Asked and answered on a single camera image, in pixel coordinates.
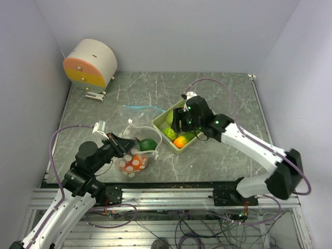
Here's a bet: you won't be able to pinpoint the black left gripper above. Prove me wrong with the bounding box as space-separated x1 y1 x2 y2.
90 131 137 173

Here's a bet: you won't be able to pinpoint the orange green mango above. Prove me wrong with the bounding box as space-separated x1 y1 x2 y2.
173 132 196 149

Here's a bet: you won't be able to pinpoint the dark green avocado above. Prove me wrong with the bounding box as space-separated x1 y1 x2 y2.
139 139 158 151

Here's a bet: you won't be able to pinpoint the clear polka dot zip bag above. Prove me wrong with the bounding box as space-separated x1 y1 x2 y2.
117 119 162 178

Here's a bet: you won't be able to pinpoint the orange tangerine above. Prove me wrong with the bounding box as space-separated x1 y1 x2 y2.
119 154 148 173

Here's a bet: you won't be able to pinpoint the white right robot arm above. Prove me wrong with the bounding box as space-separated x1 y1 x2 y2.
171 92 303 205

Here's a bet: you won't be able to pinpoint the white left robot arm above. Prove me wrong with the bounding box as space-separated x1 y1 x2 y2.
10 133 138 248

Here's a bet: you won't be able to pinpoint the clear blue-zipper plastic bag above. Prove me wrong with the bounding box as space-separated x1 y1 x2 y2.
118 105 165 122

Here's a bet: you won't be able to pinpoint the green custard apple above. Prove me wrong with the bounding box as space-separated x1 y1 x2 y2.
163 127 177 142

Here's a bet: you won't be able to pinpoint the light green cabbage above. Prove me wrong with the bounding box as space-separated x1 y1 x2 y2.
166 110 173 126

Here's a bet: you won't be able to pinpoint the pale green plastic basket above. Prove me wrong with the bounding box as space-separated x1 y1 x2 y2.
152 100 203 154

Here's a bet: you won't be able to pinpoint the round cream drawer cabinet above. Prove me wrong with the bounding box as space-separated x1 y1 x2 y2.
63 38 118 94

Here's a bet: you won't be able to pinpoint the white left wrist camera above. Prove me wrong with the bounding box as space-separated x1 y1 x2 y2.
92 120 106 136

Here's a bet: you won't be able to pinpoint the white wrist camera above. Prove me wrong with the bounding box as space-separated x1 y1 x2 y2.
92 120 106 136
181 91 197 112

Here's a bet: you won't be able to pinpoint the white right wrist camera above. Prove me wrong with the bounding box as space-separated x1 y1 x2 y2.
181 91 197 112

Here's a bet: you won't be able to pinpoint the small white metal bracket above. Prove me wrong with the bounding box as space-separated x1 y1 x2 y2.
85 91 105 102

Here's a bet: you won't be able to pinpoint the aluminium rail base frame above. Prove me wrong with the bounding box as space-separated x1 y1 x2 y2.
28 182 300 210

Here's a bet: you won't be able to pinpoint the loose cables under table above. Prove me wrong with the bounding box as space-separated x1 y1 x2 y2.
85 202 288 249

